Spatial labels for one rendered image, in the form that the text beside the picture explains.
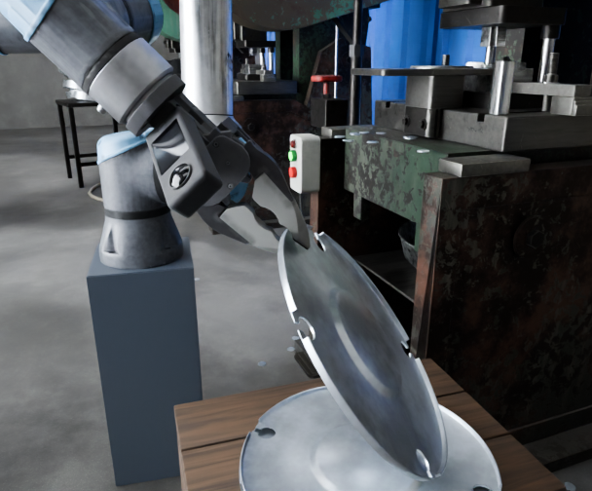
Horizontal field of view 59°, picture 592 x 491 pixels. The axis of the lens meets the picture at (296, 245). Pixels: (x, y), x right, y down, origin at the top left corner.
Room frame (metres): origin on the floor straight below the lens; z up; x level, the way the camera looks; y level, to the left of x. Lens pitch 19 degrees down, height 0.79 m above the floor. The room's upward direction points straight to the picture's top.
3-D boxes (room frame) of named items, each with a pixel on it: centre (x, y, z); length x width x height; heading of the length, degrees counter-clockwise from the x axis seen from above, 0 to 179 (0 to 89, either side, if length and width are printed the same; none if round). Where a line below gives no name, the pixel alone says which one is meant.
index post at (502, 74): (0.95, -0.36, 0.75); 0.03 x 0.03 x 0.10; 21
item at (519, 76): (1.16, -0.41, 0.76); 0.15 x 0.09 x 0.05; 21
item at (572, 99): (1.01, -0.47, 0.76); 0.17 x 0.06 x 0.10; 21
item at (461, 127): (1.16, -0.41, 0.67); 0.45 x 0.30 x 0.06; 21
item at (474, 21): (1.17, -0.42, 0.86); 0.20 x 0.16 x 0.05; 21
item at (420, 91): (1.10, -0.25, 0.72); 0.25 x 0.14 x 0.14; 111
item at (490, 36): (1.16, -0.40, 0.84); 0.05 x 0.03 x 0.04; 21
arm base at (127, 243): (0.93, 0.29, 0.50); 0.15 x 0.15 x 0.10
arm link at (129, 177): (0.93, 0.28, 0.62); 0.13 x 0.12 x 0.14; 82
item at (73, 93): (3.71, 1.40, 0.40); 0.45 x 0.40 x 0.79; 33
